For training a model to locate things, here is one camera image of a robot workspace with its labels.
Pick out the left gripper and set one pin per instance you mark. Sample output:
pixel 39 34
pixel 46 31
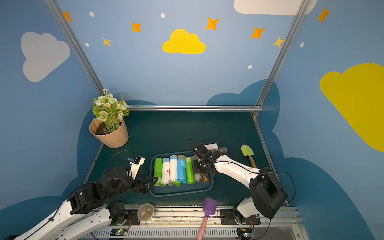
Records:
pixel 139 183

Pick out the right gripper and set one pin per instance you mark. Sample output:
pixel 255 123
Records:
pixel 199 163

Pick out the white trash bag roll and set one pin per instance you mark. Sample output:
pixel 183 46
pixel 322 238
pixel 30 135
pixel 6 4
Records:
pixel 173 168
pixel 165 171

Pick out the blue trash bag roll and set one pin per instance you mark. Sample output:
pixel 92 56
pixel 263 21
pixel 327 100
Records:
pixel 181 169

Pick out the dark teal storage box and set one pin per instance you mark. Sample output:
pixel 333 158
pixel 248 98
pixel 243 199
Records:
pixel 183 189

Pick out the orange trash bag roll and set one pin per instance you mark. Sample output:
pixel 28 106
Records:
pixel 205 177

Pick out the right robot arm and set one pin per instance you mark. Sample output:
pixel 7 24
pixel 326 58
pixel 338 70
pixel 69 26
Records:
pixel 267 192

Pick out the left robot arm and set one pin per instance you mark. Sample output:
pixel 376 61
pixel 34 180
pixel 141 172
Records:
pixel 84 210

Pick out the white roll lying flat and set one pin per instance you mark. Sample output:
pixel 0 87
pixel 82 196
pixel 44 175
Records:
pixel 212 147

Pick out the clear plastic lidded cup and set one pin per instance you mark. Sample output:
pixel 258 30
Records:
pixel 146 212

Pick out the purple toy shovel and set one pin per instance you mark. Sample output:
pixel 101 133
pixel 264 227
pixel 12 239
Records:
pixel 209 208

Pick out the green toy trowel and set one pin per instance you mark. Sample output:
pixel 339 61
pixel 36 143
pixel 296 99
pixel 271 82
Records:
pixel 248 152

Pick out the left controller board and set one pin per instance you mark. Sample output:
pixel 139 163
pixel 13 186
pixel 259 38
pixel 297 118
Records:
pixel 118 232

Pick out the controller board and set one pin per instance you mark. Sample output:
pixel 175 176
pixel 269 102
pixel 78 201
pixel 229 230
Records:
pixel 118 232
pixel 244 234

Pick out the flower pot with plant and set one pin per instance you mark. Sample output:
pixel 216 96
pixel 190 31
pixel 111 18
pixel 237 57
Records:
pixel 109 126

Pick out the right controller board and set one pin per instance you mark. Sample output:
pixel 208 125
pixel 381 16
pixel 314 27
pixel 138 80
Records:
pixel 244 234

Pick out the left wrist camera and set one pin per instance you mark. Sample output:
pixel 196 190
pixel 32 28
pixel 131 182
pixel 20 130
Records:
pixel 135 163

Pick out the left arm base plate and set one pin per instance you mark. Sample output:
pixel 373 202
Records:
pixel 131 218

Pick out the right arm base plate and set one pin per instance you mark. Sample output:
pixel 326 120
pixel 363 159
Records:
pixel 231 217

